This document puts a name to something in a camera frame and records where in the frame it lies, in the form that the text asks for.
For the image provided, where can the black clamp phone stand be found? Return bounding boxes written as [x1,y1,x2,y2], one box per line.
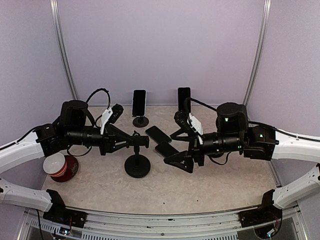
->
[124,146,151,179]

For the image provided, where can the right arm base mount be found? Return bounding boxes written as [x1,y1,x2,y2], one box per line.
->
[238,209,283,228]

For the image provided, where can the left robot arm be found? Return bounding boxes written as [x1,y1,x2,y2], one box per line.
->
[0,100,150,183]

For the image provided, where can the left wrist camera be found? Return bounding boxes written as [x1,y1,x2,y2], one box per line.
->
[97,104,124,135]

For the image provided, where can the front aluminium rail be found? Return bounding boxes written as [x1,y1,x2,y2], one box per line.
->
[18,204,308,240]

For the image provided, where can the aluminium frame post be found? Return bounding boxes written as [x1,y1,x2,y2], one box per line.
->
[49,0,79,100]
[243,0,272,107]

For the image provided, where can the dark red saucer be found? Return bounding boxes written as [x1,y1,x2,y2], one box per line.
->
[51,155,79,183]

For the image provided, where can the clear case phone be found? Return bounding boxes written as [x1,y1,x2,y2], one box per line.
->
[177,87,191,113]

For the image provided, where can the blue case phone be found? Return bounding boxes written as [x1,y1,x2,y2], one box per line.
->
[131,89,147,117]

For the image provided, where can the plate phone stand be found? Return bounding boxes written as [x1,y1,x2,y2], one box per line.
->
[132,116,149,128]

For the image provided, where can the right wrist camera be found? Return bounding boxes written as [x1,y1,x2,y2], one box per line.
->
[174,111,203,138]

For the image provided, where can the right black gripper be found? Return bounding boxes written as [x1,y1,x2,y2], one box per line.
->
[164,126,244,173]

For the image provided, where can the dark teal phone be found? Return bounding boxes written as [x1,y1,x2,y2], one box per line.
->
[155,141,179,158]

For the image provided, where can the left aluminium frame post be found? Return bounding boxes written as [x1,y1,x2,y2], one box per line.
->
[49,0,79,100]

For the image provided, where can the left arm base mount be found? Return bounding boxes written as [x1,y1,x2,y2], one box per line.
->
[43,208,87,229]

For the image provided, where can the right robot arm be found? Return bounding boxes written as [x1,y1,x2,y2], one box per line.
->
[163,102,320,222]

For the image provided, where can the top black phone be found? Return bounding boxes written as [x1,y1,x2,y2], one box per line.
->
[145,125,172,144]

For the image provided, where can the white and red bowl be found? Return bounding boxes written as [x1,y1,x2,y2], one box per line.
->
[42,152,67,178]

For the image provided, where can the right aluminium frame post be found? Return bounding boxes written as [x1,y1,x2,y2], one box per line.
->
[243,0,272,107]

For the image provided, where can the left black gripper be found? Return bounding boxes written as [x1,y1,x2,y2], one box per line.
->
[66,125,133,155]

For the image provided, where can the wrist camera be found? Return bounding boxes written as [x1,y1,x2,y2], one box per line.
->
[97,104,124,135]
[174,111,203,138]

